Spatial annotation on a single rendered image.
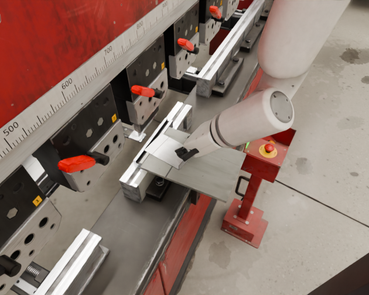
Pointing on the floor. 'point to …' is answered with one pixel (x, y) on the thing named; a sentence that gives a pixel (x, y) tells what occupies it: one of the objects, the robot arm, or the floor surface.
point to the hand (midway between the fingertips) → (188, 146)
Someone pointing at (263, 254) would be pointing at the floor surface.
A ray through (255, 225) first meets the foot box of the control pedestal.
